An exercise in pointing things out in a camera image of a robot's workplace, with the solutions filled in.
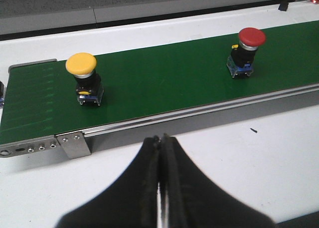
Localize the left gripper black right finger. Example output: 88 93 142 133
160 134 277 228

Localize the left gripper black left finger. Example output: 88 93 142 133
56 136 160 228

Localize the steel conveyor end plate left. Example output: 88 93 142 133
0 135 60 158

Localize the green conveyor belt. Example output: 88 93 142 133
0 21 319 144

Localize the red mushroom push button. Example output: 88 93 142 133
226 27 266 78
0 81 5 108

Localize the far left steel end plate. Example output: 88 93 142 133
8 58 57 74

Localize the black sensor block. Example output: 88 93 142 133
278 1 289 11

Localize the left grey stone slab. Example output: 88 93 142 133
0 0 319 19

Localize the steel conveyor bracket left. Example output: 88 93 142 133
57 132 92 159

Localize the aluminium conveyor side rail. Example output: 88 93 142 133
75 82 319 138

